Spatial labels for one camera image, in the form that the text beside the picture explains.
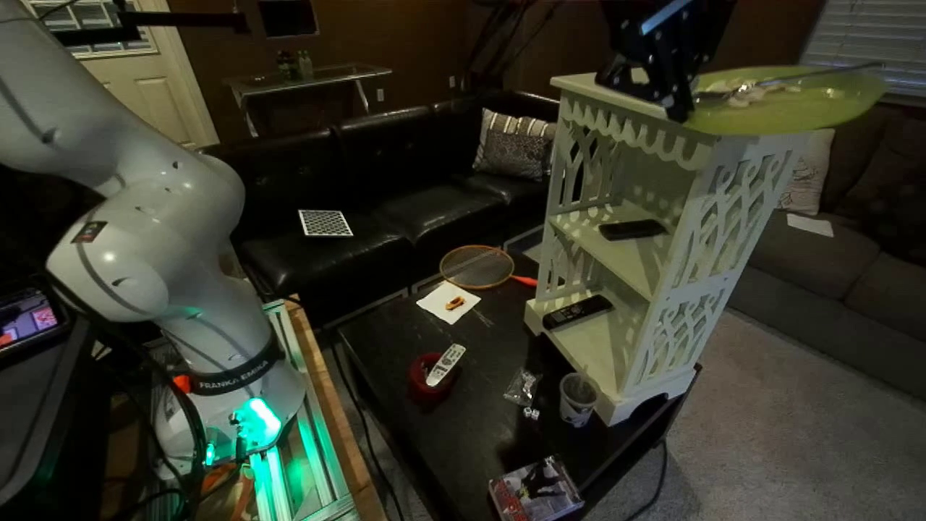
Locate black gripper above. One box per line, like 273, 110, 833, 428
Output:
595, 0, 736, 123

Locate green plate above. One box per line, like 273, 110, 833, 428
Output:
685, 67, 885, 136

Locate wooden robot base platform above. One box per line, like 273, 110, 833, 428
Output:
194, 298, 388, 521

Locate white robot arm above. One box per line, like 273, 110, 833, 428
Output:
0, 0, 303, 465

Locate white lattice cupboard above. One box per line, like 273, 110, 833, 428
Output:
523, 72, 809, 425

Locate patterned pillow black sofa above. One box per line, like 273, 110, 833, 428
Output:
472, 110, 556, 181

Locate black remote upper shelf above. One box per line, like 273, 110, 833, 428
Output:
600, 220, 665, 240

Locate black remote shelf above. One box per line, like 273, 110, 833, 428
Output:
600, 220, 665, 240
542, 297, 613, 331

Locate white paper on sofa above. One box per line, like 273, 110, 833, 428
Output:
783, 213, 837, 237

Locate window blinds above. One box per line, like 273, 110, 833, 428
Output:
802, 0, 926, 106

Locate black remote lower shelf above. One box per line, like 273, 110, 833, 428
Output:
542, 297, 613, 331

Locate grey sofa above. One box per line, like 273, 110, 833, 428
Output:
731, 106, 926, 399

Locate console table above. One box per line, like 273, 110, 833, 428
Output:
226, 61, 391, 140

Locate white paper sheet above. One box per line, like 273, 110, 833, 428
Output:
417, 282, 481, 326

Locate dark cup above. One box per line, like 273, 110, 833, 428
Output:
558, 373, 595, 428

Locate black leather sofa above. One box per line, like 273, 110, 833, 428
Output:
210, 93, 558, 326

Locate white remote control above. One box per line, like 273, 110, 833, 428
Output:
426, 344, 465, 388

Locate tablet on black sofa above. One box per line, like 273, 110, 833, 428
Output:
299, 210, 352, 237

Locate black coffee table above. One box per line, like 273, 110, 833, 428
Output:
333, 284, 684, 521

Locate red round coaster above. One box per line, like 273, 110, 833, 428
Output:
409, 352, 461, 402

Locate dvd case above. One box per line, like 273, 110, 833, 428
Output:
490, 459, 585, 521

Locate orange racket handle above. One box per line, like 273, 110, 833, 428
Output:
511, 275, 537, 287

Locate camera on stand arm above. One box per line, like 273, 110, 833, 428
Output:
56, 0, 319, 46

